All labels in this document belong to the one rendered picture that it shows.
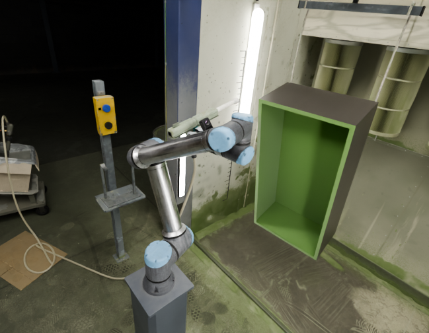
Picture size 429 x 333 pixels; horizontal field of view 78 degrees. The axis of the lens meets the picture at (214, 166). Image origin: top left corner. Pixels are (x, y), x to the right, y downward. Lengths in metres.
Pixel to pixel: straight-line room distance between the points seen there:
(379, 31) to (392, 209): 1.59
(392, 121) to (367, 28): 0.80
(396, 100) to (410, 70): 0.24
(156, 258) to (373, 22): 2.38
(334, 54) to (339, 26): 0.24
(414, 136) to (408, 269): 1.21
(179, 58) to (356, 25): 1.54
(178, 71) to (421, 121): 2.22
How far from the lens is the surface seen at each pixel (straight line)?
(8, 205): 3.55
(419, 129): 3.10
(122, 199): 2.16
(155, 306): 1.69
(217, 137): 0.96
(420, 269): 3.04
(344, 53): 2.88
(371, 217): 3.06
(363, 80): 3.19
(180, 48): 1.96
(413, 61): 2.70
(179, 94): 2.01
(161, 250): 1.58
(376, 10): 1.85
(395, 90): 2.73
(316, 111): 1.64
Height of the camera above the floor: 2.06
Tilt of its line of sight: 29 degrees down
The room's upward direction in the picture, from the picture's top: 5 degrees clockwise
